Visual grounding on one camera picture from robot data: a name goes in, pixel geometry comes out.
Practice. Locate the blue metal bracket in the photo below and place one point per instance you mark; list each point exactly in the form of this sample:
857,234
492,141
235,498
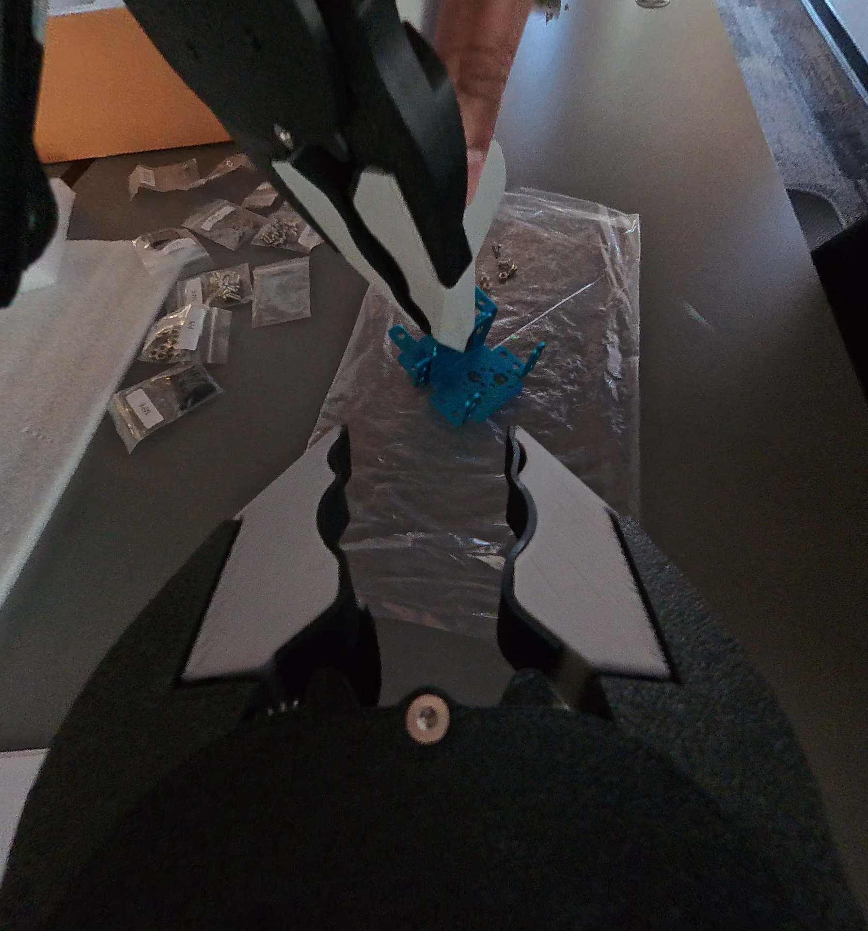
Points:
419,356
484,385

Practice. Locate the white foam sheet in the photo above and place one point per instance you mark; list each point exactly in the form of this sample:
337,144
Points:
41,436

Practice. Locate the dark desk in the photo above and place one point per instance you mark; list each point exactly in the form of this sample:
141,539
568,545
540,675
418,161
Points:
732,473

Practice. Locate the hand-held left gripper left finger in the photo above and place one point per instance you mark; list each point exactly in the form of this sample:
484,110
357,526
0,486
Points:
259,604

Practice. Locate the scattered loose metal fasteners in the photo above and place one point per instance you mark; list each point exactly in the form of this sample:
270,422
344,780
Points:
503,269

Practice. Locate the person's right hand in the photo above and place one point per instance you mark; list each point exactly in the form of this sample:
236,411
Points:
484,73

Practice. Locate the large clear plastic bag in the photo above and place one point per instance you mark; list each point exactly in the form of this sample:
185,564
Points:
586,327

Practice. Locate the orange cardboard box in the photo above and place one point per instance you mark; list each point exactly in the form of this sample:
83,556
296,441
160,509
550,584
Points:
128,94

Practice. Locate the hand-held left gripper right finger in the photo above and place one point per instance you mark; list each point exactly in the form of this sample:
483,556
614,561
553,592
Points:
594,604

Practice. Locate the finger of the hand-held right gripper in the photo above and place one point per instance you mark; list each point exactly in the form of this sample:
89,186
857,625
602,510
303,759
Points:
397,233
317,211

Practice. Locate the pile of small screw bags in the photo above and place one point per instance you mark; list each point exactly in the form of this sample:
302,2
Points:
281,284

